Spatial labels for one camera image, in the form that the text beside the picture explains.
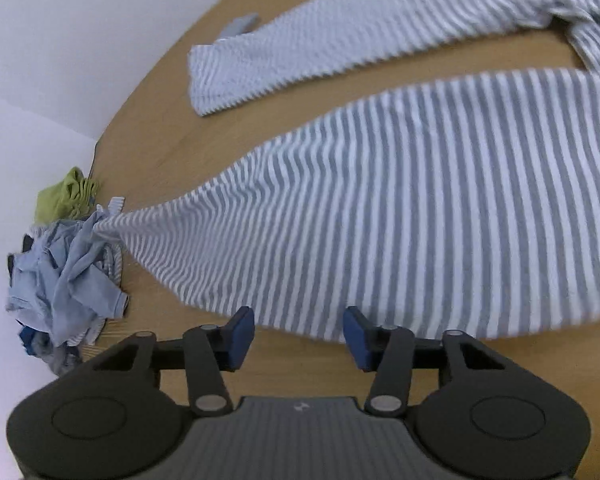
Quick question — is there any dark blue cloth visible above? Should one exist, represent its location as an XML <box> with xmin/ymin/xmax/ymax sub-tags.
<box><xmin>20</xmin><ymin>327</ymin><xmax>42</xmax><ymax>357</ymax></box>

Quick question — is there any grey cloth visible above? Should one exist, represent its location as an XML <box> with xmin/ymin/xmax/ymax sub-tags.
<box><xmin>37</xmin><ymin>335</ymin><xmax>84</xmax><ymax>376</ymax></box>

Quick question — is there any small light blue cloth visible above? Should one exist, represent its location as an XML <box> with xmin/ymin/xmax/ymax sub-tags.
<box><xmin>215</xmin><ymin>12</ymin><xmax>261</xmax><ymax>41</ymax></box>

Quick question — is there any grey white striped garment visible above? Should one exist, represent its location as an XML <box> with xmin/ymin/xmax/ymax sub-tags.
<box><xmin>94</xmin><ymin>0</ymin><xmax>600</xmax><ymax>346</ymax></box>

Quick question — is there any light blue crumpled cloth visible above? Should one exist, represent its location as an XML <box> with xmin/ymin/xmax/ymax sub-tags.
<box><xmin>7</xmin><ymin>205</ymin><xmax>131</xmax><ymax>346</ymax></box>

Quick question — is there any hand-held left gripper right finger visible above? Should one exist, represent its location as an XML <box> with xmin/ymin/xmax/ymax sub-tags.
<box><xmin>342</xmin><ymin>305</ymin><xmax>506</xmax><ymax>416</ymax></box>

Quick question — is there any green cloth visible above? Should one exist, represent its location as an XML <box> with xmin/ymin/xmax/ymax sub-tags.
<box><xmin>34</xmin><ymin>167</ymin><xmax>102</xmax><ymax>226</ymax></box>

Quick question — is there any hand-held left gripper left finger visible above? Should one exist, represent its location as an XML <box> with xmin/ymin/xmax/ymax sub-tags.
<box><xmin>92</xmin><ymin>306</ymin><xmax>256</xmax><ymax>416</ymax></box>

